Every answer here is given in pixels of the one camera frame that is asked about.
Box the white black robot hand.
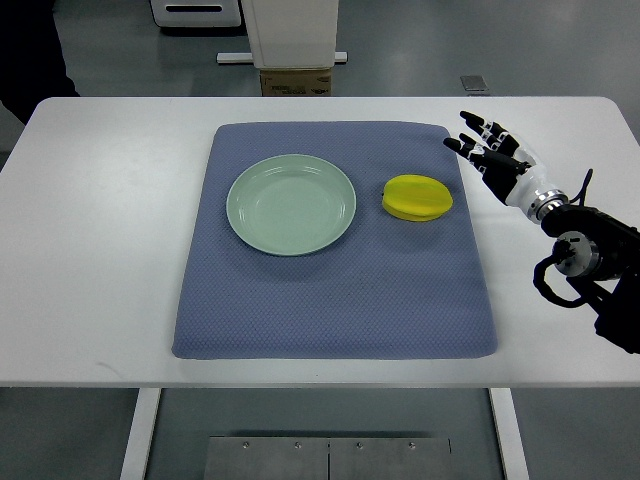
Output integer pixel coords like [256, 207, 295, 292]
[443, 111, 569, 224]

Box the yellow starfruit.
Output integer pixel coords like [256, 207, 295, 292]
[382, 174, 454, 222]

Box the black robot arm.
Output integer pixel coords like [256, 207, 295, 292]
[533, 170, 639, 354]

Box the light green plate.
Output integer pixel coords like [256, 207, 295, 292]
[226, 154, 357, 256]

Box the metal floor plate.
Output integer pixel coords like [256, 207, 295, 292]
[204, 436, 455, 480]

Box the grey floor socket cover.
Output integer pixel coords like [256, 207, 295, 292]
[460, 75, 489, 92]

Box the blue quilted mat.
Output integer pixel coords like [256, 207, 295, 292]
[172, 121, 498, 360]

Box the right white table leg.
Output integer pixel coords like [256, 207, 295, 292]
[488, 388, 530, 480]

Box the white table leg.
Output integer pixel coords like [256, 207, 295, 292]
[120, 388, 162, 480]
[488, 388, 530, 480]

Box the cardboard box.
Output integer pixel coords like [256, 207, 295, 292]
[260, 68, 333, 97]

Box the white pillar stand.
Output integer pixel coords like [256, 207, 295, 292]
[216, 0, 348, 70]

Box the white machine base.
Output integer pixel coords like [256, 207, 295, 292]
[149, 0, 242, 28]

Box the left white table leg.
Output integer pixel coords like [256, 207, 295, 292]
[120, 388, 162, 480]

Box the person in dark clothes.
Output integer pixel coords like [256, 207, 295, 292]
[1, 1, 79, 124]

